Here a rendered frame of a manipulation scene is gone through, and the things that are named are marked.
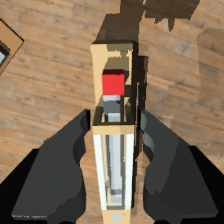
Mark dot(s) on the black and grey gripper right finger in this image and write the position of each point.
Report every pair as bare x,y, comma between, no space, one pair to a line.
181,185

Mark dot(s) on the dark red cube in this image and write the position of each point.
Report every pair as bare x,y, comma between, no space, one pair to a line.
113,82

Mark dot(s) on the grey square stick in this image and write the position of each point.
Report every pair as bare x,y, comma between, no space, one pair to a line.
116,217
111,104

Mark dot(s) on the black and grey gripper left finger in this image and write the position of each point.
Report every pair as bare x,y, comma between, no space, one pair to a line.
47,186

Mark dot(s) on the tan wooden clipboard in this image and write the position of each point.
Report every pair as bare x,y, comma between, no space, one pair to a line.
10,42

